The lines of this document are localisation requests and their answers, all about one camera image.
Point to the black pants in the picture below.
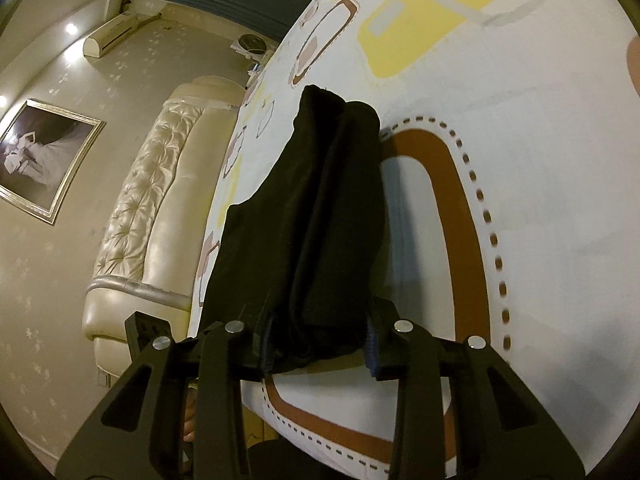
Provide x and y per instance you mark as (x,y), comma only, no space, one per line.
(305,220)

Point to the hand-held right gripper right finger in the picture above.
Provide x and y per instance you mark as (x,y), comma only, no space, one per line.
(371,355)

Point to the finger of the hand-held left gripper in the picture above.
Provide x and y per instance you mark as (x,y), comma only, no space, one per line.
(147,327)

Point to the small fan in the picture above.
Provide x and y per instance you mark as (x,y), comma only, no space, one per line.
(250,44)

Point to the ceiling spotlight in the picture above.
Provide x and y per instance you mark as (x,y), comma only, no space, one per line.
(74,26)

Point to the framed wall picture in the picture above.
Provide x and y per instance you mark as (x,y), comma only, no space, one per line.
(42,157)

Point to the cream tufted headboard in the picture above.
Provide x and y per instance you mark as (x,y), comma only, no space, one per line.
(150,220)

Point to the bed with printed sheet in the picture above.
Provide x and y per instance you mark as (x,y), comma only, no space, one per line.
(525,135)

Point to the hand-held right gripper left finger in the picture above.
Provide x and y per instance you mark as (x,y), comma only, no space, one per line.
(263,352)

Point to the white air conditioner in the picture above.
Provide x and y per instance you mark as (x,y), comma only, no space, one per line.
(117,32)

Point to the blue curtain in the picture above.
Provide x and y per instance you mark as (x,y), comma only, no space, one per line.
(235,0)

